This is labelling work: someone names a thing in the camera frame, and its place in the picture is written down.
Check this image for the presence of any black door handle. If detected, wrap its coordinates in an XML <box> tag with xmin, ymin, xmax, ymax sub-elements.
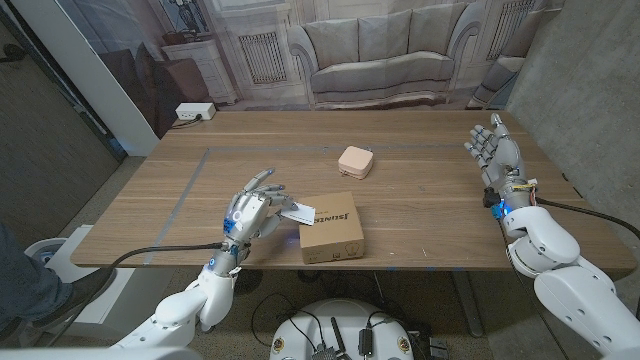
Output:
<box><xmin>0</xmin><ymin>43</ymin><xmax>27</xmax><ymax>64</ymax></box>

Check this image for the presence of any small pink case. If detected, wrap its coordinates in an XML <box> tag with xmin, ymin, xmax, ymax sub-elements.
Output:
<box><xmin>337</xmin><ymin>145</ymin><xmax>375</xmax><ymax>181</ymax></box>

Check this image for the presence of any grey connector on base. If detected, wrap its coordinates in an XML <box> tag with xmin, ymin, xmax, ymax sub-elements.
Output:
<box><xmin>310</xmin><ymin>343</ymin><xmax>340</xmax><ymax>360</ymax></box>

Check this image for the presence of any white power strip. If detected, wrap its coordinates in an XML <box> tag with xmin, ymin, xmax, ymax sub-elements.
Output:
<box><xmin>174</xmin><ymin>101</ymin><xmax>217</xmax><ymax>121</ymax></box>

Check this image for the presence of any brown cardboard package box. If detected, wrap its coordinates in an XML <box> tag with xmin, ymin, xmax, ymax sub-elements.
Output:
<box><xmin>298</xmin><ymin>191</ymin><xmax>366</xmax><ymax>265</ymax></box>

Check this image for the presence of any printed living room backdrop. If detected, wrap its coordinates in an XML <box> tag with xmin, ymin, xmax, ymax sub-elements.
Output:
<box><xmin>54</xmin><ymin>0</ymin><xmax>566</xmax><ymax>139</ymax></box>

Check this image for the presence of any white card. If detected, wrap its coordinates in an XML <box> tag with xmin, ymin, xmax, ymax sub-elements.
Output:
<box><xmin>279</xmin><ymin>201</ymin><xmax>317</xmax><ymax>227</ymax></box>

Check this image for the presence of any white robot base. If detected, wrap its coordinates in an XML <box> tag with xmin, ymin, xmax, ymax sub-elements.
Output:
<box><xmin>268</xmin><ymin>298</ymin><xmax>415</xmax><ymax>360</ymax></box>

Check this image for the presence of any white robot torso edge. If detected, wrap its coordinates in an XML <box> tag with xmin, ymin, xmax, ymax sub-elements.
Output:
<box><xmin>0</xmin><ymin>346</ymin><xmax>204</xmax><ymax>360</ymax></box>

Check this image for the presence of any black power strip cable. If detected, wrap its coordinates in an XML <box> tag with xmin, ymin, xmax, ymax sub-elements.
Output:
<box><xmin>169</xmin><ymin>114</ymin><xmax>204</xmax><ymax>130</ymax></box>

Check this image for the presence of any black round floor object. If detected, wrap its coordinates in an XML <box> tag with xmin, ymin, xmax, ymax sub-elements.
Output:
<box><xmin>230</xmin><ymin>269</ymin><xmax>265</xmax><ymax>297</ymax></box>

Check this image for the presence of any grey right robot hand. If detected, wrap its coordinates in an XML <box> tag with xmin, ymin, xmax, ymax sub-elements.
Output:
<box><xmin>463</xmin><ymin>112</ymin><xmax>539</xmax><ymax>221</ymax></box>

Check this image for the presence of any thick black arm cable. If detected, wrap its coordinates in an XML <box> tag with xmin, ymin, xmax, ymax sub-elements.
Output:
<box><xmin>536</xmin><ymin>196</ymin><xmax>640</xmax><ymax>241</ymax></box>
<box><xmin>47</xmin><ymin>241</ymin><xmax>225</xmax><ymax>346</ymax></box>

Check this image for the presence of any person leg in jeans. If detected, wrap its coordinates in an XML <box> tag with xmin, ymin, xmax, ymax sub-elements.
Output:
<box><xmin>0</xmin><ymin>222</ymin><xmax>71</xmax><ymax>331</ymax></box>

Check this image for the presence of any black antenna on base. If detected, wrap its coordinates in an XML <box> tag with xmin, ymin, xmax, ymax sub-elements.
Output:
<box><xmin>329</xmin><ymin>316</ymin><xmax>350</xmax><ymax>360</ymax></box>

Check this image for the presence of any black adapter on base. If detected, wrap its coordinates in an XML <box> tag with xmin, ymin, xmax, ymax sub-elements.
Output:
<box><xmin>358</xmin><ymin>327</ymin><xmax>374</xmax><ymax>358</ymax></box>

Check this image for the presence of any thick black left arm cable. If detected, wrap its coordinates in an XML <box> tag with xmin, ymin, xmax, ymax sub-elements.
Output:
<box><xmin>47</xmin><ymin>241</ymin><xmax>225</xmax><ymax>346</ymax></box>

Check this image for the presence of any grey table leg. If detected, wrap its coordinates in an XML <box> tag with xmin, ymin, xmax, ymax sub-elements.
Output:
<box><xmin>200</xmin><ymin>268</ymin><xmax>230</xmax><ymax>334</ymax></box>
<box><xmin>452</xmin><ymin>270</ymin><xmax>485</xmax><ymax>339</ymax></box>

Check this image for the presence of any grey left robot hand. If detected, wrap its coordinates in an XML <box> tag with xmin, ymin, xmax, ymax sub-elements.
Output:
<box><xmin>207</xmin><ymin>167</ymin><xmax>301</xmax><ymax>276</ymax></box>

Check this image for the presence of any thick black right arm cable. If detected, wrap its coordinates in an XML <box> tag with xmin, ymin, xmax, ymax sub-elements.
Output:
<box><xmin>536</xmin><ymin>196</ymin><xmax>640</xmax><ymax>241</ymax></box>

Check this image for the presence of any black floor box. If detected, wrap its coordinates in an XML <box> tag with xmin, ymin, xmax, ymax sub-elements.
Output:
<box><xmin>428</xmin><ymin>337</ymin><xmax>450</xmax><ymax>359</ymax></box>

